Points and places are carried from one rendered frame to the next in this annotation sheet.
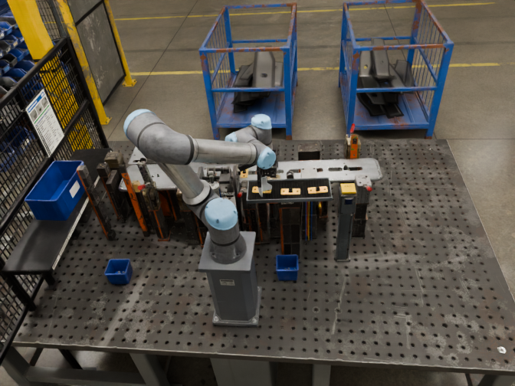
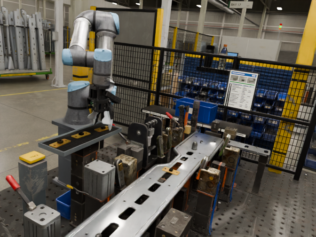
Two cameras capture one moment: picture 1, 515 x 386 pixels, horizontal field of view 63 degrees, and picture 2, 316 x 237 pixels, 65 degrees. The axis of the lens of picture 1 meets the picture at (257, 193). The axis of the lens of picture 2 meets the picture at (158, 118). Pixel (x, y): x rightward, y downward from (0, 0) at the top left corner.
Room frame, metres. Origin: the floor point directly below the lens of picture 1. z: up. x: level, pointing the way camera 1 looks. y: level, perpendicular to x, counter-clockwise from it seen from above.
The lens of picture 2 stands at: (2.04, -0.99, 1.58)
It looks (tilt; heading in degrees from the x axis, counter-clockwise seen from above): 17 degrees down; 110
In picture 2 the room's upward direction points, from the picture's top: 6 degrees clockwise
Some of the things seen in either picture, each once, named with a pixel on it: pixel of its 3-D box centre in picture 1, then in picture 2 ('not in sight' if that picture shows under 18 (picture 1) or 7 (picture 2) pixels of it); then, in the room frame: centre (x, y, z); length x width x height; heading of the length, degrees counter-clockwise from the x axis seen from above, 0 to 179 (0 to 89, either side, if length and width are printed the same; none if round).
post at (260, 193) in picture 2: not in sight; (259, 173); (2.19, 0.64, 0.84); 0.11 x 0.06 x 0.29; 175
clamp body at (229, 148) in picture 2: not in sight; (226, 174); (2.00, 0.45, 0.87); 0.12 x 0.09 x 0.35; 175
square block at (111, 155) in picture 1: (121, 180); (226, 151); (1.95, 0.78, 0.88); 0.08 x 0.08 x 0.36; 85
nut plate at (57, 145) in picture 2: (317, 189); (60, 142); (1.37, -0.26, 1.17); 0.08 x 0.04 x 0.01; 88
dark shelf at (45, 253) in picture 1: (65, 201); (193, 119); (1.64, 0.97, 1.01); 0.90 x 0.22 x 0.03; 175
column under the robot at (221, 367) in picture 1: (245, 346); not in sight; (1.14, 0.14, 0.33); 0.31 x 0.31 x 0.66; 81
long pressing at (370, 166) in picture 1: (247, 172); (170, 174); (1.76, 0.04, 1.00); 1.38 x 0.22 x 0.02; 85
